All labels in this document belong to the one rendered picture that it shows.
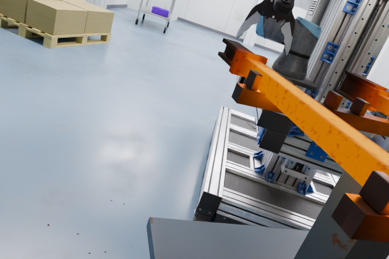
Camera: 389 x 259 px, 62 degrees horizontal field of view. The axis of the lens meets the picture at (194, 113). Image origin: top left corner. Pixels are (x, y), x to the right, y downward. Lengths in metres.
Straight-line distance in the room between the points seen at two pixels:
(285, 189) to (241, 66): 1.40
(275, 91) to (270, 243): 0.30
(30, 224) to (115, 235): 0.33
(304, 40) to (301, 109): 1.10
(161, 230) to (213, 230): 0.09
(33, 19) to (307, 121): 3.64
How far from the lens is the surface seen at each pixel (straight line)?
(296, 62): 1.42
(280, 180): 1.83
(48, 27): 3.72
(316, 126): 0.30
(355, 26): 1.57
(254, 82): 0.38
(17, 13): 3.99
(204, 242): 0.52
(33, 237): 1.45
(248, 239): 0.57
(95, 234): 1.48
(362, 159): 0.26
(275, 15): 0.94
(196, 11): 9.53
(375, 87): 0.61
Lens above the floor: 1.04
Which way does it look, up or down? 21 degrees down
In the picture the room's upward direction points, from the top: 19 degrees clockwise
